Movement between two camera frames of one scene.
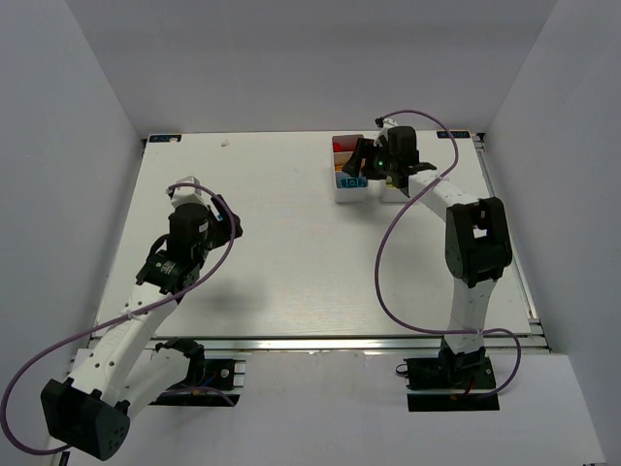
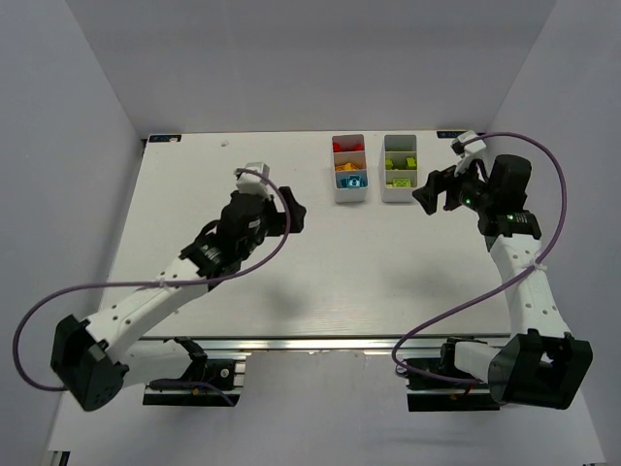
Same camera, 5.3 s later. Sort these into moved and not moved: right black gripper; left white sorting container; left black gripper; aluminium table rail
Moved: right black gripper; left black gripper
Not moved: aluminium table rail; left white sorting container
